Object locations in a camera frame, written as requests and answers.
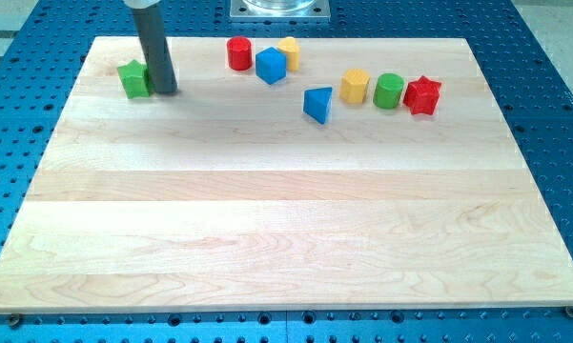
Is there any red star block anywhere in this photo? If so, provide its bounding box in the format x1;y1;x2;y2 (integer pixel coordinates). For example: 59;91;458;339
403;75;442;115

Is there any green star block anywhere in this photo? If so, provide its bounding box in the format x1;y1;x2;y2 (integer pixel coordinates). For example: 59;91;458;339
117;60;153;99

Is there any light wooden board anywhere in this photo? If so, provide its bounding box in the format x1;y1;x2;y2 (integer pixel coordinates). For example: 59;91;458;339
0;36;573;314

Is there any blue triangle block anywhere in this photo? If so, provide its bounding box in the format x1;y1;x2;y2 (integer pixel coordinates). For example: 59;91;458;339
303;87;333;125

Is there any blue cube block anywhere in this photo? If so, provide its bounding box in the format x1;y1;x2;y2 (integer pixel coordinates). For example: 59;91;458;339
256;47;286;85

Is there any yellow hexagon block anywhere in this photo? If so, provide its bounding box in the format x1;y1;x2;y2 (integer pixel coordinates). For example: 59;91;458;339
339;69;370;104

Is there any yellow heart block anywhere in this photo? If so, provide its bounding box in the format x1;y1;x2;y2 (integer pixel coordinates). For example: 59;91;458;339
277;36;300;71

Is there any green cylinder block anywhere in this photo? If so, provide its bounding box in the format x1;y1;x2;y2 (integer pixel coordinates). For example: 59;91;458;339
373;73;404;110

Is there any red cylinder block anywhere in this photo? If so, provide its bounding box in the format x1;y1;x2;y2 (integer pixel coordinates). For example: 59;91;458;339
226;36;253;71

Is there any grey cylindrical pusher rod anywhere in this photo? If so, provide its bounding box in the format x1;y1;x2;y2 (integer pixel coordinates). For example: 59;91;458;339
132;2;177;94

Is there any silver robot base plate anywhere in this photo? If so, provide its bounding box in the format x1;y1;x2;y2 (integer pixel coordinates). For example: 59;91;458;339
227;0;331;22

